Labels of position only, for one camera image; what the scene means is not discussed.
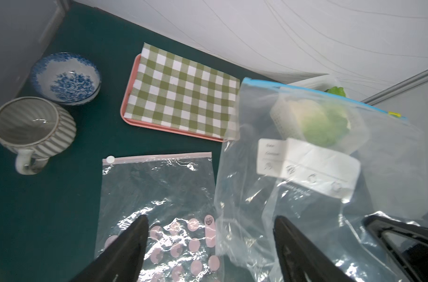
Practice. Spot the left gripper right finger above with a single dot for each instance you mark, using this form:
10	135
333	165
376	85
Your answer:
299	259

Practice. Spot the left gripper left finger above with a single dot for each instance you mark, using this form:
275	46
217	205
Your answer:
122	261

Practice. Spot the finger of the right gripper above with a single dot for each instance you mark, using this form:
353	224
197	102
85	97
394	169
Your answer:
406	244

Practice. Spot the clear blue-zip zipper bag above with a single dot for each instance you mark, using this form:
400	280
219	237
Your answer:
325	193

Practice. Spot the chinese cabbage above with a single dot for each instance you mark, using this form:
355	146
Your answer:
321	123
339	91

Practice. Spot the pink-dotted zipper bag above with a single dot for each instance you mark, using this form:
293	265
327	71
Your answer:
176	194

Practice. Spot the white plastic basket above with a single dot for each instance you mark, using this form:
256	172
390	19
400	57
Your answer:
286	125

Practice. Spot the grey striped mug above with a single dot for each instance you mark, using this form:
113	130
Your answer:
35	129

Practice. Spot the green checkered cloth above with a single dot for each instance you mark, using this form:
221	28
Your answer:
173	94

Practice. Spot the blue floral bowl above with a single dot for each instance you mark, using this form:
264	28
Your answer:
66	78

